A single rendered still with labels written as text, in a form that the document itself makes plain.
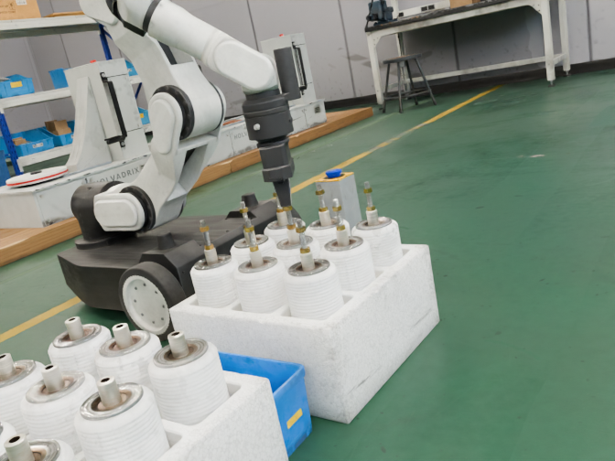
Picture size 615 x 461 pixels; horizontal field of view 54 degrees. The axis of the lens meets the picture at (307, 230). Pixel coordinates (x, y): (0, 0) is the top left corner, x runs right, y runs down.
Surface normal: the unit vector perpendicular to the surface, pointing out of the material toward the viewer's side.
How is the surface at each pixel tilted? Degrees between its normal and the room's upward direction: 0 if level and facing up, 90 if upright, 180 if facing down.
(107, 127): 90
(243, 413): 90
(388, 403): 0
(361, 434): 0
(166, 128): 90
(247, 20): 90
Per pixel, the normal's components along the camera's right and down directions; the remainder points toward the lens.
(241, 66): -0.01, 0.28
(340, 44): -0.54, 0.33
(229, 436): 0.82, 0.00
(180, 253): 0.44, -0.66
